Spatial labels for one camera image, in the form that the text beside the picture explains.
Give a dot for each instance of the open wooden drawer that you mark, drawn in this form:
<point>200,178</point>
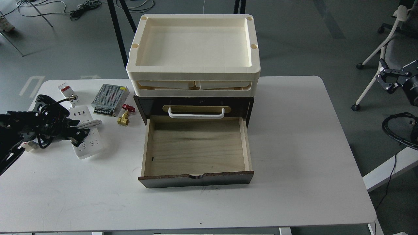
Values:
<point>195,152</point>

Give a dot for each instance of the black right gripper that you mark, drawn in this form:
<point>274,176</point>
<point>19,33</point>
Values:
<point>412,89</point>

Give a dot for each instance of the white office chair base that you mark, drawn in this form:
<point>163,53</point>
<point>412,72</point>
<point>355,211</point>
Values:
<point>398,49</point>

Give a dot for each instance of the white side table edge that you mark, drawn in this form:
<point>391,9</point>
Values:
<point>402,162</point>

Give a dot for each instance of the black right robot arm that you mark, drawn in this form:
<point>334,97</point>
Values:
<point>406,78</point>

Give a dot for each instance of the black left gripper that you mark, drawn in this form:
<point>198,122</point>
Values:
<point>49,122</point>

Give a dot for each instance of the white power strip with cable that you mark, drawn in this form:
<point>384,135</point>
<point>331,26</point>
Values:
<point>92,143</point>

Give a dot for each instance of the metal power supply unit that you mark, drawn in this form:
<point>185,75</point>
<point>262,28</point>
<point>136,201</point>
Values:
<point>109,100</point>

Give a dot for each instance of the cream plastic tray on top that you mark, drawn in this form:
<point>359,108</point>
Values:
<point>194,55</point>

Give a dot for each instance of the brass valve red handle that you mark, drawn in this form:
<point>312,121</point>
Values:
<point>124,119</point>

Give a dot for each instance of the small white metal connector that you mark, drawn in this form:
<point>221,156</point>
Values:
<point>30,145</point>

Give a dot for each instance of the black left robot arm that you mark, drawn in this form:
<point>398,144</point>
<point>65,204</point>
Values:
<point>10,146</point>

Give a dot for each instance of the white red circuit breaker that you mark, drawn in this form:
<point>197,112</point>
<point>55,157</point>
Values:
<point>67,91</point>

